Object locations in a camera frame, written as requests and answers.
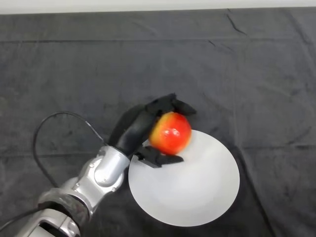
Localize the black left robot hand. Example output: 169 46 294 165
107 92 198 170

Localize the red yellow apple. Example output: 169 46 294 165
149 111 193 156

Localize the round white plate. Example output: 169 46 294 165
128 130 240 227

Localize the black cloth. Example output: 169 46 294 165
0 8 316 237

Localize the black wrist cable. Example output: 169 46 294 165
0 111 110 230

